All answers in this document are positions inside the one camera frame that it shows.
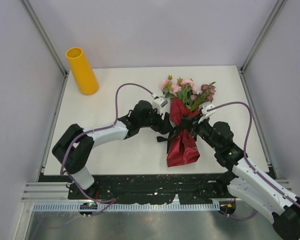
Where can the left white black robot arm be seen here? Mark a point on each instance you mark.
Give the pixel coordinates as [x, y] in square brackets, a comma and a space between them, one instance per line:
[74, 147]

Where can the pink artificial flower bunch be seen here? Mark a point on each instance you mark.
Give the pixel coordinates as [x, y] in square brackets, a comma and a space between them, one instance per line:
[185, 90]

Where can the black gold-lettered ribbon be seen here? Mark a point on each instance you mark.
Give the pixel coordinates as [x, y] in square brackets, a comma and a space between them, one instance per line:
[180, 143]

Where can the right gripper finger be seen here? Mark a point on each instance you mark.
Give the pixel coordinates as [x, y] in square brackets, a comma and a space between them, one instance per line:
[189, 121]
[193, 132]

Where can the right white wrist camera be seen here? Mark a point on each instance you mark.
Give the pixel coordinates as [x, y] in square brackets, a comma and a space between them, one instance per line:
[206, 110]

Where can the red wrapping paper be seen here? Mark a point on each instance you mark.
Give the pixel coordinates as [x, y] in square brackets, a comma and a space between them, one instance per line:
[177, 106]

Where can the aluminium frame post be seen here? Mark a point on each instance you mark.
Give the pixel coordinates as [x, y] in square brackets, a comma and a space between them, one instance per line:
[43, 35]
[271, 19]

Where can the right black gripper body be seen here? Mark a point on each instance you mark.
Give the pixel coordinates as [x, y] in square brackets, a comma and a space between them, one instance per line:
[204, 127]

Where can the right aluminium frame post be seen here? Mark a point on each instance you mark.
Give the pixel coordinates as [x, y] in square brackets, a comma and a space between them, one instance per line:
[271, 19]

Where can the yellow cylindrical vase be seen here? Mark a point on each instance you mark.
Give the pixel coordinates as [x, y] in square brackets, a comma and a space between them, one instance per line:
[82, 71]

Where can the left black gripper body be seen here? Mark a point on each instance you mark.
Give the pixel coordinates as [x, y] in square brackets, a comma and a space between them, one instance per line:
[154, 119]

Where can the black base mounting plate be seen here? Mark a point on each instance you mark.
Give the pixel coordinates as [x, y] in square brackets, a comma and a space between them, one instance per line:
[158, 189]

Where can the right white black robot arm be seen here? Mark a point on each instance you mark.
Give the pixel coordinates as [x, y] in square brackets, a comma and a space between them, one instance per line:
[246, 181]

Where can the left aluminium frame post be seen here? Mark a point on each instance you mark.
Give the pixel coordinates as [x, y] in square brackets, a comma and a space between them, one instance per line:
[43, 35]

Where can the white slotted cable duct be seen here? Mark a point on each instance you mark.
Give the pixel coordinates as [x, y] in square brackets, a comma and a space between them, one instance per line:
[81, 206]

